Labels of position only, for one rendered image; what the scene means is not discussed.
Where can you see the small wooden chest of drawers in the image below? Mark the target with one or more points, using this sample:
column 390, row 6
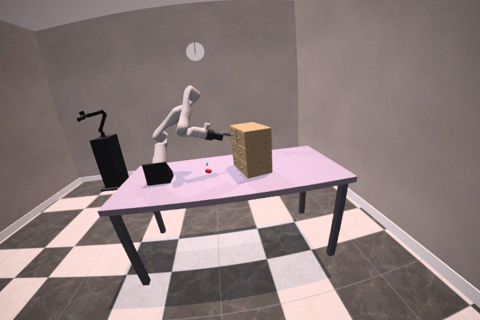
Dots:
column 258, row 149

